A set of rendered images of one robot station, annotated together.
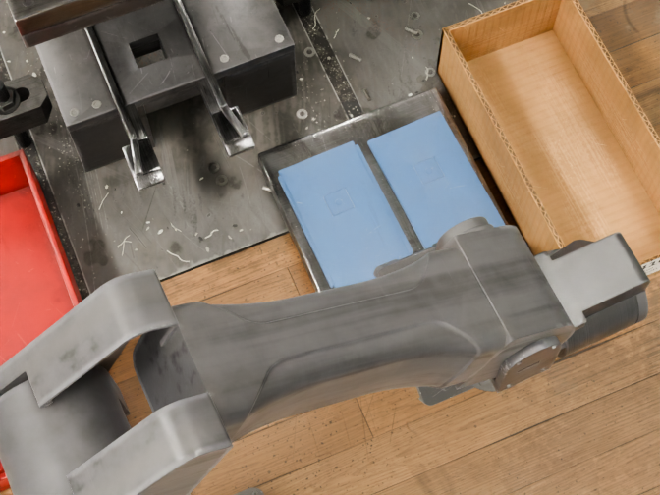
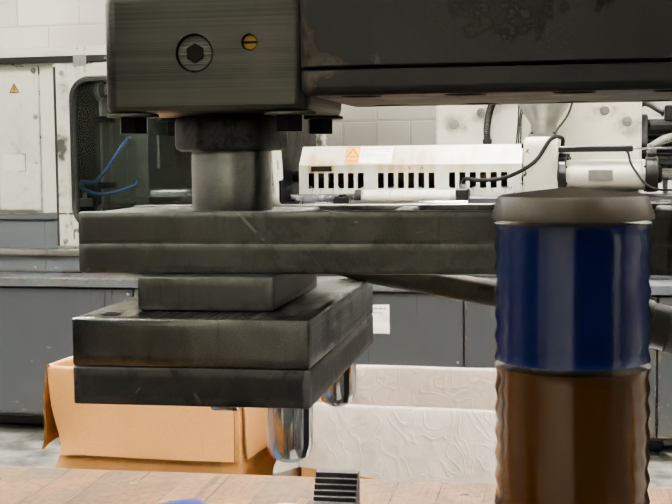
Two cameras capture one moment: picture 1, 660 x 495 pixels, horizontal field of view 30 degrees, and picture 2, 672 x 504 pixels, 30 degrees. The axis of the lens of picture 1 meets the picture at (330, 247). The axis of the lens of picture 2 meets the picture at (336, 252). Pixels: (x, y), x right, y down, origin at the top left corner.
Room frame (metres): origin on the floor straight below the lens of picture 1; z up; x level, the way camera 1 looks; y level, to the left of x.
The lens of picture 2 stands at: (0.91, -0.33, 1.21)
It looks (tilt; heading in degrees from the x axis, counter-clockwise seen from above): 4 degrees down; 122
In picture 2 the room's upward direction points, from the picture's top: 1 degrees counter-clockwise
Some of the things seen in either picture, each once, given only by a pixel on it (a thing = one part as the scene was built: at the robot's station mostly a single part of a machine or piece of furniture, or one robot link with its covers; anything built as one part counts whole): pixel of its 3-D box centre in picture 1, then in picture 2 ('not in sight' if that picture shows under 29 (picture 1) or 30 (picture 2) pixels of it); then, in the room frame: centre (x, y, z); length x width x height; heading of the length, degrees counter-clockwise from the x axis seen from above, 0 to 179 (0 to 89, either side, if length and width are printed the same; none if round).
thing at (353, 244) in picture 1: (353, 225); not in sight; (0.41, -0.02, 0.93); 0.15 x 0.07 x 0.03; 24
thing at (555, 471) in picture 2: not in sight; (571, 430); (0.80, -0.04, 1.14); 0.04 x 0.04 x 0.03
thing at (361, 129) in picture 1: (384, 200); not in sight; (0.45, -0.05, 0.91); 0.17 x 0.16 x 0.02; 112
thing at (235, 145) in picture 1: (225, 114); not in sight; (0.49, 0.08, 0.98); 0.07 x 0.02 x 0.01; 22
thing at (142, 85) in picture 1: (162, 40); not in sight; (0.57, 0.14, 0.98); 0.20 x 0.10 x 0.01; 112
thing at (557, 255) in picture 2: not in sight; (572, 290); (0.80, -0.04, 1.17); 0.04 x 0.04 x 0.03
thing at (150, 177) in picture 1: (137, 147); not in sight; (0.46, 0.16, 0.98); 0.07 x 0.02 x 0.01; 22
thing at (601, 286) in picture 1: (547, 293); not in sight; (0.26, -0.13, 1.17); 0.12 x 0.09 x 0.12; 115
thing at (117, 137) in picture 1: (168, 67); not in sight; (0.57, 0.14, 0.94); 0.20 x 0.10 x 0.07; 112
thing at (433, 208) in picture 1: (445, 192); not in sight; (0.44, -0.10, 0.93); 0.15 x 0.07 x 0.03; 25
